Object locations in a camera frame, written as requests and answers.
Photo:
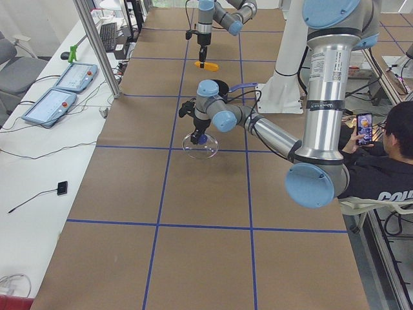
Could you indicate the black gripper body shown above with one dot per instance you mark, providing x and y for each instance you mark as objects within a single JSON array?
[
  {"x": 199, "y": 124},
  {"x": 203, "y": 39}
]

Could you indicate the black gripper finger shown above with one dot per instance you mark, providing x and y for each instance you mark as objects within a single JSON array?
[{"x": 195, "y": 137}]

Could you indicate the glass lid purple knob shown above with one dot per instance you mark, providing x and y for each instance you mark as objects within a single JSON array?
[{"x": 207, "y": 147}]

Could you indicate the yellow corn cob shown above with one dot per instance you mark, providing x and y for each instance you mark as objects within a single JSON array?
[{"x": 213, "y": 67}]

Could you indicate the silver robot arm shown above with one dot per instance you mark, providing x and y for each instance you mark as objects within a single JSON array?
[
  {"x": 210, "y": 11},
  {"x": 308, "y": 140}
]

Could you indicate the brown table mat blue grid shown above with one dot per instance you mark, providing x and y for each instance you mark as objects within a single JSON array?
[{"x": 152, "y": 228}]

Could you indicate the black keyboard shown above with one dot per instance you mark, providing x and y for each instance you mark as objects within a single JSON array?
[{"x": 108, "y": 36}]

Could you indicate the teach pendant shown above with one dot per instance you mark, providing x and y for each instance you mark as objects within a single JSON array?
[
  {"x": 52, "y": 105},
  {"x": 77, "y": 77}
]

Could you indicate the green clamp tool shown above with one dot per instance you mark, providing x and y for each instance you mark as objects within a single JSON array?
[{"x": 71, "y": 55}]

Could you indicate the small black device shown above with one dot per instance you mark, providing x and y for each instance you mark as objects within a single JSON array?
[{"x": 62, "y": 188}]

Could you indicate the black smartphone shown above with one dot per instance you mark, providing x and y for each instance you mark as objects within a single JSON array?
[{"x": 364, "y": 126}]

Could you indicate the grey office chair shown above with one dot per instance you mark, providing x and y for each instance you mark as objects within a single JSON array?
[{"x": 17, "y": 76}]

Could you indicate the person in black hoodie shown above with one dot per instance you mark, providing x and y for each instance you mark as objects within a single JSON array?
[{"x": 383, "y": 173}]

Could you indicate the dark blue saucepan purple handle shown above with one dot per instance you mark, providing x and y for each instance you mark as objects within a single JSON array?
[{"x": 224, "y": 89}]

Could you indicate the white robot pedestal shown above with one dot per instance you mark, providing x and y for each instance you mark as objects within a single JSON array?
[{"x": 281, "y": 93}]

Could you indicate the aluminium frame post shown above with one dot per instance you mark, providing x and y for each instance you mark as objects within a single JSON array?
[{"x": 97, "y": 46}]

